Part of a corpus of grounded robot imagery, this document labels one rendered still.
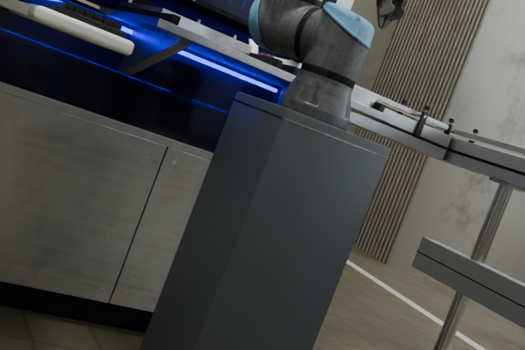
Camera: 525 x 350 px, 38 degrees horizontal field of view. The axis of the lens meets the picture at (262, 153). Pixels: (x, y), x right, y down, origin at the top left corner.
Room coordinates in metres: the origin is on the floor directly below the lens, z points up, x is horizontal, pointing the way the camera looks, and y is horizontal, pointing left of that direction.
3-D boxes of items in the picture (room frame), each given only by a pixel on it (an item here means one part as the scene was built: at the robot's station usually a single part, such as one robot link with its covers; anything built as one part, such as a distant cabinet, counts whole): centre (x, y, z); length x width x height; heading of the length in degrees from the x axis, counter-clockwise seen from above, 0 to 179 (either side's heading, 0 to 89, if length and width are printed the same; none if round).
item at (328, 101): (1.57, -0.07, 0.84); 0.15 x 0.15 x 0.10
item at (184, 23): (2.06, 0.32, 0.90); 0.34 x 0.26 x 0.04; 30
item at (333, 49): (1.57, -0.06, 0.96); 0.13 x 0.12 x 0.14; 59
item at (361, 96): (2.13, -0.03, 0.90); 0.34 x 0.26 x 0.04; 30
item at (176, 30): (2.08, 0.14, 0.87); 0.70 x 0.48 x 0.02; 120
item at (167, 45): (1.95, 0.35, 0.79); 0.34 x 0.03 x 0.13; 30
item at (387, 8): (2.00, -0.17, 1.13); 0.06 x 0.03 x 0.09; 30
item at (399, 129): (2.72, -0.31, 0.92); 0.69 x 0.15 x 0.16; 120
